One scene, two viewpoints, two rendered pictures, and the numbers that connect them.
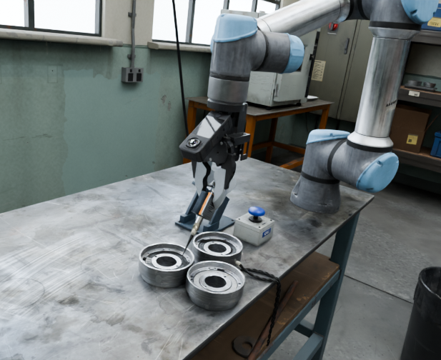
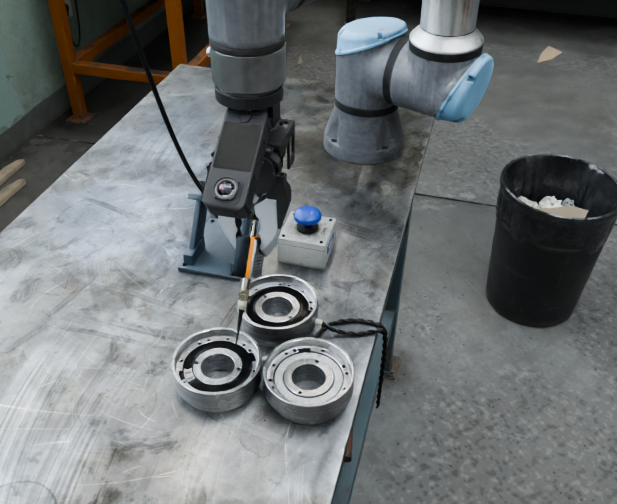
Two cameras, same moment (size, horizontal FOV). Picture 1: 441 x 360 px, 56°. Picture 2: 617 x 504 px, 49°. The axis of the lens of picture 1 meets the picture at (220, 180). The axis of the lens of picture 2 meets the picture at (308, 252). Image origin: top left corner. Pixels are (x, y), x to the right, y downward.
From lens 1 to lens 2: 28 cm
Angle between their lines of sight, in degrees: 25
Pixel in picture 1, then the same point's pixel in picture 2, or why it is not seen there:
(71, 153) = not seen: outside the picture
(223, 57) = (238, 17)
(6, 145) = not seen: outside the picture
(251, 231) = (309, 251)
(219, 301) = (331, 410)
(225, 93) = (254, 79)
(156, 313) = (246, 464)
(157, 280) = (221, 406)
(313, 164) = (357, 90)
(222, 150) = (265, 172)
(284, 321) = not seen: hidden behind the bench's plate
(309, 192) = (358, 135)
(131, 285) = (181, 425)
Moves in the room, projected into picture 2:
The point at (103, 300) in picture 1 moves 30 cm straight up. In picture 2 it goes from (156, 473) to (106, 249)
